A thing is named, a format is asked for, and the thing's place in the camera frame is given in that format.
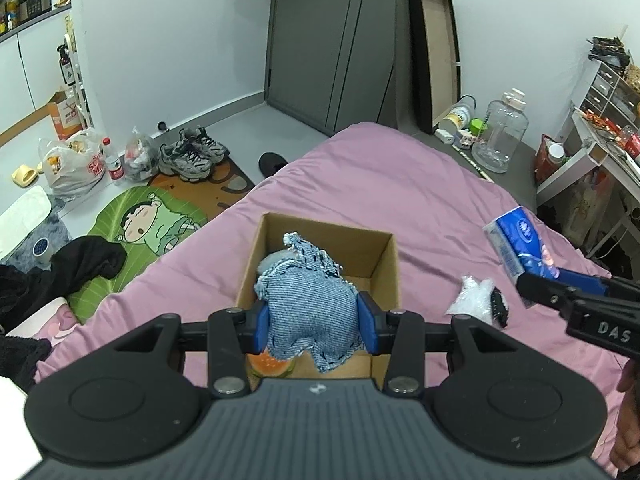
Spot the blue tissue packet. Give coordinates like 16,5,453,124
483,205,562,282

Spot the black shoe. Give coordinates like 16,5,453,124
258,152,289,179

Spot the clear crinkly plastic bag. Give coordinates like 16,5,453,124
444,274,497,324

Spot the grey door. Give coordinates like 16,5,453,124
265,0,416,137

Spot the pink bed sheet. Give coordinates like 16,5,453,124
34,121,640,478

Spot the white flat board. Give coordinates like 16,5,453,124
0,184,52,261

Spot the grey drawer organiser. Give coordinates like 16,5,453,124
579,57,640,127

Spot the white kitchen cabinet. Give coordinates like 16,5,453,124
0,6,97,149

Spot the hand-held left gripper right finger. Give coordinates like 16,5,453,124
357,292,531,398

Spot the small orange-white cardboard box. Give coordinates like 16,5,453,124
47,90,87,141

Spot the black clothes pile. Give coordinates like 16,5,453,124
0,237,128,395

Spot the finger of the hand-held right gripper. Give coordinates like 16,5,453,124
514,271,583,312
556,267,640,304

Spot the person's right hand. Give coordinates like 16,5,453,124
610,359,640,477

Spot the grey fuzzy rug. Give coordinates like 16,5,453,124
9,214,72,272

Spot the dark tangled bundle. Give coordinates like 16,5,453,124
588,35,630,64

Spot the grey sneaker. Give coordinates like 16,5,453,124
158,141,214,184
179,126,231,165

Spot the small bottle red label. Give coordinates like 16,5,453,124
101,137,125,181

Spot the clear trash bag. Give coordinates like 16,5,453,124
122,127,159,182

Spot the large clear water jug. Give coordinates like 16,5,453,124
471,88,530,175

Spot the thin light stick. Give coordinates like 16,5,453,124
452,145,496,184

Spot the small black soft item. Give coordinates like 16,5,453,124
489,287,510,329

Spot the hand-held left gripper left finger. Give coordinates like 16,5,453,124
100,299,272,399

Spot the cream tote bag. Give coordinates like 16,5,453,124
564,169,622,242

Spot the burger plush toy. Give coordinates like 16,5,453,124
246,350,297,380

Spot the brown floor mat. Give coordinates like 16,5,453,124
149,159,256,222

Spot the dark spray bottle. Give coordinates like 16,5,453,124
57,44,77,87

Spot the white jar yellow label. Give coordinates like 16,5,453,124
438,104,474,134

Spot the yellow slipper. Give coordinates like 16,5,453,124
12,163,39,188

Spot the white desk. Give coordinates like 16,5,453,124
536,108,640,261

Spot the blue denim heart pillow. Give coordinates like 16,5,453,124
254,232,367,374

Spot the black framed board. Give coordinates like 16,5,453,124
406,0,461,135

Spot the green cartoon floor mat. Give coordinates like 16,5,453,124
67,184,209,325

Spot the red bag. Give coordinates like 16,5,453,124
534,133,572,184

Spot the white printed plastic bag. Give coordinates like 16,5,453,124
38,129,109,202

